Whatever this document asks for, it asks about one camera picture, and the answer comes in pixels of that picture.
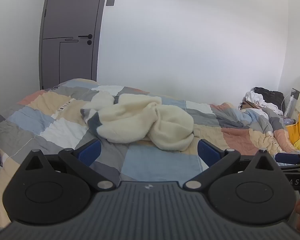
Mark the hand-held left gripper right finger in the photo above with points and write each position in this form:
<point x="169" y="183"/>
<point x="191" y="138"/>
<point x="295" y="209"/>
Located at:
<point x="208" y="152"/>

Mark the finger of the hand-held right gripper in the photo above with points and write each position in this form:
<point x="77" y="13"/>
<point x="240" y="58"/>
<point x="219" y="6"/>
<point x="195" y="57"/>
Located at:
<point x="287" y="158"/>

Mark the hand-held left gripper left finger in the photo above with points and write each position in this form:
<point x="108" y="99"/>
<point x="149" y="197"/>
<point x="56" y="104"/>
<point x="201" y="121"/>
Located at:
<point x="88" y="152"/>

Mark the cream fleece sweater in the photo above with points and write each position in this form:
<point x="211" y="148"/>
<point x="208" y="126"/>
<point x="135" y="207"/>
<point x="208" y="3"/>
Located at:
<point x="140" y="122"/>

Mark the black clothes pile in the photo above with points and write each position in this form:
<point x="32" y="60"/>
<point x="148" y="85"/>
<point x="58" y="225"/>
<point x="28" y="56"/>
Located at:
<point x="272" y="96"/>

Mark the white clothes pile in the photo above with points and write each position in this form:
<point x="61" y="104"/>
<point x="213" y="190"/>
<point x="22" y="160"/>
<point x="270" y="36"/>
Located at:
<point x="255" y="97"/>

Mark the yellow pillow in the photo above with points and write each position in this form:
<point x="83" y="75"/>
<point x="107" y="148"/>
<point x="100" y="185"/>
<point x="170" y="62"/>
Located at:
<point x="298" y="132"/>

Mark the blue patterned cloth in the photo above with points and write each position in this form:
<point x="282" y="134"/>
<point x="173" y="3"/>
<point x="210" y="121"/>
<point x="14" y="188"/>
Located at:
<point x="289" y="122"/>

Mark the patchwork quilt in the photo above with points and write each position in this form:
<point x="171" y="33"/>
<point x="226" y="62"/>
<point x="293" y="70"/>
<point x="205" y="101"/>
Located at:
<point x="52" y="130"/>

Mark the white spray bottle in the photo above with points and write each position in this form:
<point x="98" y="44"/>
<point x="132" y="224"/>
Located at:
<point x="289" y="107"/>

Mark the eyeglasses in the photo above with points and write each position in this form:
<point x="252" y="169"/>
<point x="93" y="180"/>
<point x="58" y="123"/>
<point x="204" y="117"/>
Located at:
<point x="242" y="105"/>

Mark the wooden nightstand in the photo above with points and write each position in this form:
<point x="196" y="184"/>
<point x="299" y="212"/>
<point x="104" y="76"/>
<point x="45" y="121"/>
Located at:
<point x="251" y="105"/>

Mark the grey socket panel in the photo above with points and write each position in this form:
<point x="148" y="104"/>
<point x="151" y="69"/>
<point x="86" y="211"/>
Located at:
<point x="295" y="92"/>

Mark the black door lock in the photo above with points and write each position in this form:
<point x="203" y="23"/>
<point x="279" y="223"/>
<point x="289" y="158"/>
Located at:
<point x="89" y="42"/>

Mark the grey door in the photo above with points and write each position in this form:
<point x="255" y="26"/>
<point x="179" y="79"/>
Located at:
<point x="65" y="17"/>

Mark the grey wall switch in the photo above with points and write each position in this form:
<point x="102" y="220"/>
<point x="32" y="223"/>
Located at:
<point x="110" y="1"/>

